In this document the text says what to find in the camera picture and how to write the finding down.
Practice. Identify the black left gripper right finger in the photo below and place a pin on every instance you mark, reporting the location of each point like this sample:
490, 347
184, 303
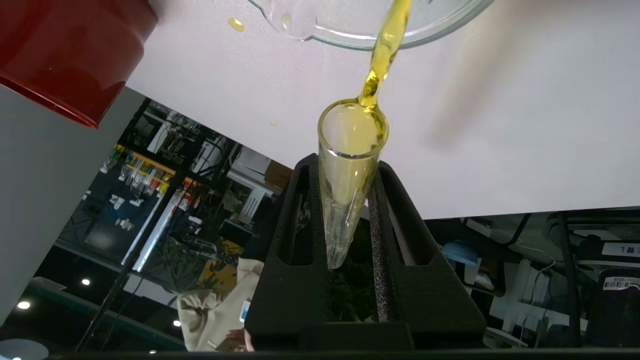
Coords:
435, 305

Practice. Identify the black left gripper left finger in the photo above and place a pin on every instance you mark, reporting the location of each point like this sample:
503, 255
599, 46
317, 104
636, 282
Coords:
280, 305

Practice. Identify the test tube with yellow pigment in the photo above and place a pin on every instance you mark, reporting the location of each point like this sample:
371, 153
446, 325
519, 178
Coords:
345, 190

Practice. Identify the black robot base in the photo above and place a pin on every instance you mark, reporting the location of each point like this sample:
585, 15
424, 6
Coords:
615, 315

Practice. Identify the clear glass beaker dish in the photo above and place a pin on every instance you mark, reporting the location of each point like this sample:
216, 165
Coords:
340, 35

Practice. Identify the person in beige hoodie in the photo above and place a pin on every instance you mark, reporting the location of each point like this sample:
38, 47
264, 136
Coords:
210, 315

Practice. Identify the shelf with colourful items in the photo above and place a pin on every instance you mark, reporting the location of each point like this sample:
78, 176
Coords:
145, 172

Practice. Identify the red plastic cup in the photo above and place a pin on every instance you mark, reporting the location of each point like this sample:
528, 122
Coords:
65, 60

